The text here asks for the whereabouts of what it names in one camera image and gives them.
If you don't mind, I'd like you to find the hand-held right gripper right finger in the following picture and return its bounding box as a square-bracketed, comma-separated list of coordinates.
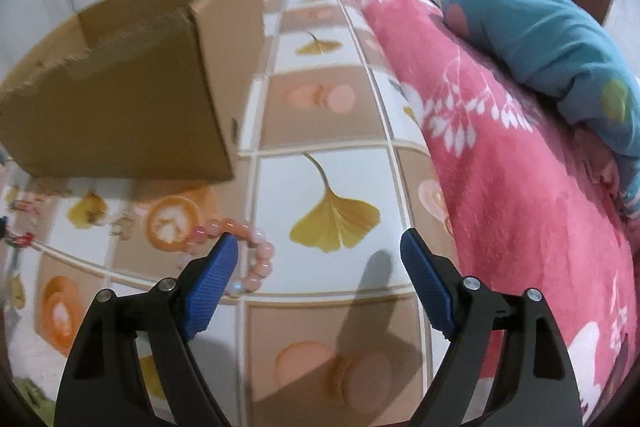
[400, 228, 583, 427]

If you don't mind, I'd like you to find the brown cardboard box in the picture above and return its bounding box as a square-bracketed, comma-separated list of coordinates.
[0, 0, 266, 182]

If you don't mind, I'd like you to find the teal quilt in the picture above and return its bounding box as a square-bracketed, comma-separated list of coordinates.
[440, 0, 640, 218]

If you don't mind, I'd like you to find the pink floral blanket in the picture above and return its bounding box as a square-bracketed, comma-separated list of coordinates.
[345, 0, 640, 427]

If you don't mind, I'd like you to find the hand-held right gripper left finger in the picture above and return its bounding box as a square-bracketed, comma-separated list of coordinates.
[54, 232, 240, 427]

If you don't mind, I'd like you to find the green fluffy cloth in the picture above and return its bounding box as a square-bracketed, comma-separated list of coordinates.
[10, 377, 56, 427]

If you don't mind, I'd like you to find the pink bead bracelet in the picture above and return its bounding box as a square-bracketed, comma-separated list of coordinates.
[175, 218, 277, 299]

